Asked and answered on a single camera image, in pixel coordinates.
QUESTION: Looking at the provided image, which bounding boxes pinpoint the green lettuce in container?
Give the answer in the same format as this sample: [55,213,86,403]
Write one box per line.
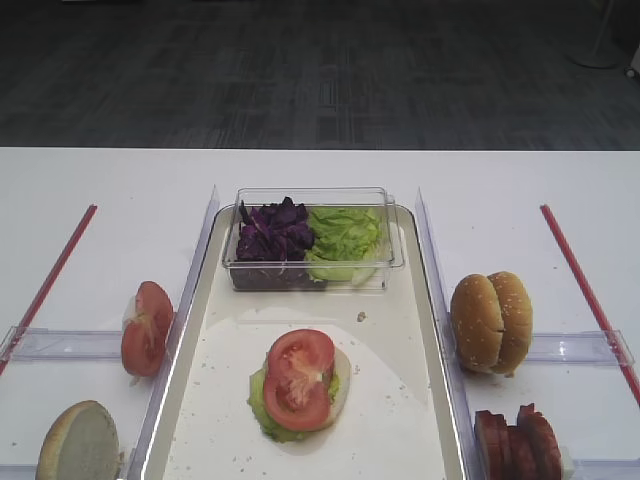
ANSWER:
[305,206,382,286]

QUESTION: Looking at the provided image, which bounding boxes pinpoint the tomato slice on burger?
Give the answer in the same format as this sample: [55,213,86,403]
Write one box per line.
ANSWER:
[263,329,335,432]

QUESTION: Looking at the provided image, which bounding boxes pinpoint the lettuce leaf on burger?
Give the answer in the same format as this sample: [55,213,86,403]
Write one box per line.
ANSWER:
[247,367,337,443]

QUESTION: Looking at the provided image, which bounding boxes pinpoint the upright tomato slice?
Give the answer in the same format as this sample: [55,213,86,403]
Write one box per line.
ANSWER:
[121,281,174,377]

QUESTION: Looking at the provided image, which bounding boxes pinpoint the meat slice left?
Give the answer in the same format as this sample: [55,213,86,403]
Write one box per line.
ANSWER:
[474,410,512,480]

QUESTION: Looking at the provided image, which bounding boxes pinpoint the meat slice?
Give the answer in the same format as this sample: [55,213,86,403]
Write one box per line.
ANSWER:
[474,410,512,480]
[507,426,537,480]
[517,403,563,480]

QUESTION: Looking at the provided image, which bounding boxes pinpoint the meat slice middle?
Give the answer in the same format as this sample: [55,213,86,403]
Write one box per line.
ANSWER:
[507,426,537,480]

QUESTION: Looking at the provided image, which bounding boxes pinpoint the meat slice right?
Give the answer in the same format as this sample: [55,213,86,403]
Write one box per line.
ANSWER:
[517,403,563,480]

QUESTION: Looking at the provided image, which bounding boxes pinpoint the clear plastic container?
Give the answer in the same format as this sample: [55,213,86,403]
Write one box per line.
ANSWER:
[222,187,404,292]

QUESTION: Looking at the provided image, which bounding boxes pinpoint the purple cabbage pieces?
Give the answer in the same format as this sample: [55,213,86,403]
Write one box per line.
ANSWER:
[231,196,318,291]

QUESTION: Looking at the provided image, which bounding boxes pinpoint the bottom bun on tray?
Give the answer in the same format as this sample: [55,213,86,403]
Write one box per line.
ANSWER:
[320,348,352,429]

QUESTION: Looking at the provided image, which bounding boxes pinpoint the sesame bun left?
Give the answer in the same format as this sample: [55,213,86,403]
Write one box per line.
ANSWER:
[450,274,504,373]

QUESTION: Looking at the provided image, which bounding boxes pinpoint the sesame bun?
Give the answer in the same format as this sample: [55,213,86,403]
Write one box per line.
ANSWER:
[488,271,533,377]
[450,274,504,373]

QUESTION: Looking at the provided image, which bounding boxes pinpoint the silver metal tray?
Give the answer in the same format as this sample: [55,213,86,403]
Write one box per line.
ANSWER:
[144,208,460,479]

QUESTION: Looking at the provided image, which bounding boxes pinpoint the sesame bun right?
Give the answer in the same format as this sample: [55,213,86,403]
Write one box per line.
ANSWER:
[488,271,533,377]

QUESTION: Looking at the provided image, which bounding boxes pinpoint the right far clear pusher track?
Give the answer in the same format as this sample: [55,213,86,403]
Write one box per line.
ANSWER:
[525,330,635,367]

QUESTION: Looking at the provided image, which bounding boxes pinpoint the clear pusher track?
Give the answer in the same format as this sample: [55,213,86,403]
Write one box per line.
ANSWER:
[525,330,635,367]
[0,464,37,480]
[1,326,123,362]

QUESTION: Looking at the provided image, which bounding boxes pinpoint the upright cut bun half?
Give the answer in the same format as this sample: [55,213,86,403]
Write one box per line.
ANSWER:
[35,400,121,480]

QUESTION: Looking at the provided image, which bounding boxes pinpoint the left far clear pusher track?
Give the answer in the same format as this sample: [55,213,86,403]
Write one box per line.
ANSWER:
[1,326,123,362]

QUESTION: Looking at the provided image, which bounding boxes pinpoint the white right pusher block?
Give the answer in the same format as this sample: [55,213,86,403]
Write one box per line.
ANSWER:
[559,445,576,480]

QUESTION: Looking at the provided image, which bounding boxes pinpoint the left near clear pusher track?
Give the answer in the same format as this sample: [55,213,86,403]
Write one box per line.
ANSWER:
[0,464,37,480]

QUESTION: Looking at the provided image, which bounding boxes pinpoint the left clear long rail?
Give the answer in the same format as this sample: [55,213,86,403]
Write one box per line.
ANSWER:
[124,185,219,479]

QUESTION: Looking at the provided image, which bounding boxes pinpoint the clear long rail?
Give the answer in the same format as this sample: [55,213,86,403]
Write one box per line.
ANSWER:
[414,189,485,479]
[124,185,219,479]

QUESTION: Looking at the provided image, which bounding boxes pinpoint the right red rail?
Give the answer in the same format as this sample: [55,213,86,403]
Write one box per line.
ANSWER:
[540,204,639,402]

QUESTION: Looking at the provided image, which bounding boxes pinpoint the red rail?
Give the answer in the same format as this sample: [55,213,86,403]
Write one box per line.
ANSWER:
[540,204,639,402]
[0,204,98,373]

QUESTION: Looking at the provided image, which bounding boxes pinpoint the right clear long rail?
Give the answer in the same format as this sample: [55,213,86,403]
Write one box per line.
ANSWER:
[414,189,485,479]

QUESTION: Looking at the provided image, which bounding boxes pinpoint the left red rail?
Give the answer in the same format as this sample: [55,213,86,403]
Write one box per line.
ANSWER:
[0,204,98,373]

